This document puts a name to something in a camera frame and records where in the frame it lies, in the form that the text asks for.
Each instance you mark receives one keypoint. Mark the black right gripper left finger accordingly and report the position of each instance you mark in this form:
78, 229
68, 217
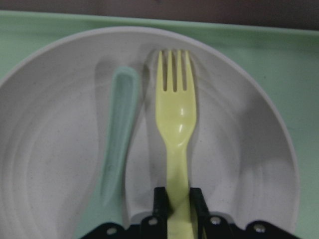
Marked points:
153, 226

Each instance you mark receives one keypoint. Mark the brown paper table cover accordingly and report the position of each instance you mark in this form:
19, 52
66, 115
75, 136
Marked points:
298, 14

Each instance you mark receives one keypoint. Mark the green plastic spoon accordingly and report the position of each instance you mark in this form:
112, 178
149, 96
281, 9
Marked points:
105, 204

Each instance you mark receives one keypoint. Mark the yellow plastic fork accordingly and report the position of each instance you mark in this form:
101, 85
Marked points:
176, 120

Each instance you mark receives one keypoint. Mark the light green plastic tray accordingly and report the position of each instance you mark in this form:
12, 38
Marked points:
285, 63

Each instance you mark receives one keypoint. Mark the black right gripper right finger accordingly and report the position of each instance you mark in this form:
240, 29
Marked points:
213, 226

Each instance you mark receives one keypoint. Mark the white round plate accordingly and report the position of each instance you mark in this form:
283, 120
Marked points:
53, 118

